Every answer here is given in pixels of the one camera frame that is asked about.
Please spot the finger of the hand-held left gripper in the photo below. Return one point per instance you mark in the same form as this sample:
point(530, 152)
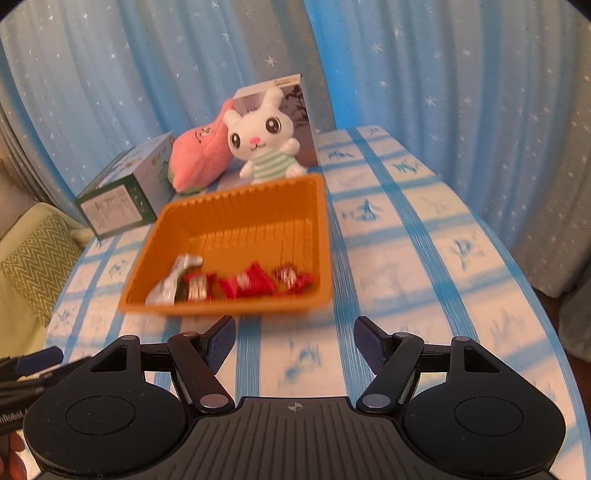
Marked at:
point(39, 360)
point(64, 369)

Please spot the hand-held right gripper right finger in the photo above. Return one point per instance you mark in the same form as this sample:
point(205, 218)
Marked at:
point(369, 339)

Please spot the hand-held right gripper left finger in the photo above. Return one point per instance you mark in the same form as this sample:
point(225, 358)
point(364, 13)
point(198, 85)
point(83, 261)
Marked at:
point(221, 339)

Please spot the red snack packet white label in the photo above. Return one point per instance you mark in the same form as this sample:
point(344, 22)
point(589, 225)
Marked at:
point(197, 286)

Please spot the red square candy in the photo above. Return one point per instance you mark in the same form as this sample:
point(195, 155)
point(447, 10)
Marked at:
point(247, 280)

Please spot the clear silver snack packet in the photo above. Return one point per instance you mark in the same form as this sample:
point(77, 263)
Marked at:
point(168, 284)

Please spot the shiny red foil candy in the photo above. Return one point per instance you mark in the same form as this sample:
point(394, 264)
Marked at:
point(291, 277)

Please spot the orange plastic tray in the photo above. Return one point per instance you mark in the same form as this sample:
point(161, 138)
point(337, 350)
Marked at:
point(258, 221)

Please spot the person's left hand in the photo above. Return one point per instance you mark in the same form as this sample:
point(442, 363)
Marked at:
point(11, 457)

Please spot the blue checked floral tablecloth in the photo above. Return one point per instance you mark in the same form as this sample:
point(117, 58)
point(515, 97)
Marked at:
point(406, 277)

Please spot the green zigzag cushion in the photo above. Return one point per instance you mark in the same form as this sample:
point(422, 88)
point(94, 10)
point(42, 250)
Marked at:
point(37, 267)

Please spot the pale green sofa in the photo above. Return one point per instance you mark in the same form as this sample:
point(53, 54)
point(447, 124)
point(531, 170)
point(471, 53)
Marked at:
point(14, 217)

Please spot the green and white carton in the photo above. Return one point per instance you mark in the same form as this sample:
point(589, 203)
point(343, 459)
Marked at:
point(120, 198)

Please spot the grey brown cushion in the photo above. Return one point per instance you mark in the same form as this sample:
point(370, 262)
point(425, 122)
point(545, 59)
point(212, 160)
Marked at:
point(11, 184)

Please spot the pink plush toy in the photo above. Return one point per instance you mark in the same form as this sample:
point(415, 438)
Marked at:
point(198, 152)

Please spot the white rabbit plush toy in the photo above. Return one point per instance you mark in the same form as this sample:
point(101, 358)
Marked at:
point(261, 138)

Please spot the grey chair cover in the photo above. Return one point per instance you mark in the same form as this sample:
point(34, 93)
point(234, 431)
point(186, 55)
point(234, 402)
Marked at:
point(577, 323)

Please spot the grey pleated curtain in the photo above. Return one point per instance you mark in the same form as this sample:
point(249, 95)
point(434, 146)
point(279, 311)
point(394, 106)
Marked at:
point(7, 138)

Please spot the grey and white box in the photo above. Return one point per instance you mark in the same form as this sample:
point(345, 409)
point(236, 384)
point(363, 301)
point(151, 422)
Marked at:
point(302, 120)

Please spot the blue star curtain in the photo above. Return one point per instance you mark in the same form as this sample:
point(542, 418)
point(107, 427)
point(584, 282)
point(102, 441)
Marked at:
point(138, 69)
point(461, 92)

